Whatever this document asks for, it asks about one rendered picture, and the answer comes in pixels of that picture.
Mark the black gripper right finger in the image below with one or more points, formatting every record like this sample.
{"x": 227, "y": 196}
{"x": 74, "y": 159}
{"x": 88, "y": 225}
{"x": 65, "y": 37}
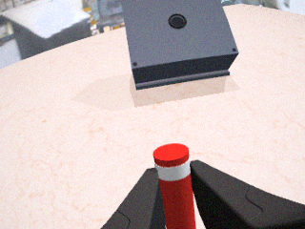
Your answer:
{"x": 225, "y": 202}

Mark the grey sloped panel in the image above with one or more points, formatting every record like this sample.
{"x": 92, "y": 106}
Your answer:
{"x": 171, "y": 41}

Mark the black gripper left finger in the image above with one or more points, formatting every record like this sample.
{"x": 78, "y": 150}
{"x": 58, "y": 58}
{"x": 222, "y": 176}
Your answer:
{"x": 143, "y": 206}

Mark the red peg with white band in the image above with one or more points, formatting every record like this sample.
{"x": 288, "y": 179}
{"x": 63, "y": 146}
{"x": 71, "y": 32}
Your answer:
{"x": 173, "y": 165}

